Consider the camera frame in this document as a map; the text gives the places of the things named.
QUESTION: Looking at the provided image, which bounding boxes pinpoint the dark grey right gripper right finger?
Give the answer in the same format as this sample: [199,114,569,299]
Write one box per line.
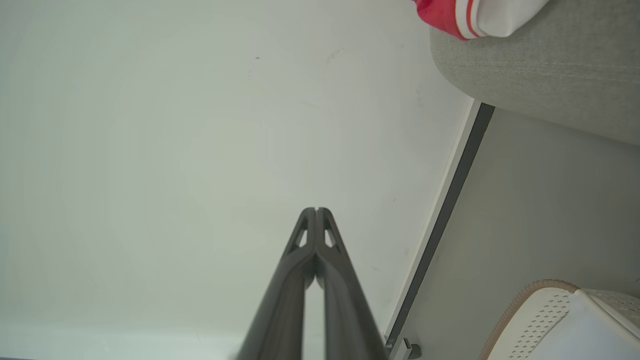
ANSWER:
[316,207,389,360]

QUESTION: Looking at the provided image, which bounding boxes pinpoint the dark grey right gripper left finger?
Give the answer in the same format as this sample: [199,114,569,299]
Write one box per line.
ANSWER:
[234,207,317,360]

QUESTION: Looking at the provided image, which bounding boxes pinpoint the red basketball jersey with number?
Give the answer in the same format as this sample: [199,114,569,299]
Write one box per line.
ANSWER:
[412,0,488,41]

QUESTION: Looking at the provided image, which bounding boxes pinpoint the white garment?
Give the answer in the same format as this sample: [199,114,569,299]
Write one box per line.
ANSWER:
[472,0,552,39]

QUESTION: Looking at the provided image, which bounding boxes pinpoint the white laundry basket brown rim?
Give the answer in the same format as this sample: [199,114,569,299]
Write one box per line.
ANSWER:
[479,279,640,360]

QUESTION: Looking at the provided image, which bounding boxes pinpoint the grey fabric sofa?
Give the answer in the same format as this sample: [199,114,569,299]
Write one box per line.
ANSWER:
[429,0,640,147]

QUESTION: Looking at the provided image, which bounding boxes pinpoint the white black wall baseboard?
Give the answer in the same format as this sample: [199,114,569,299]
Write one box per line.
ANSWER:
[383,100,496,353]

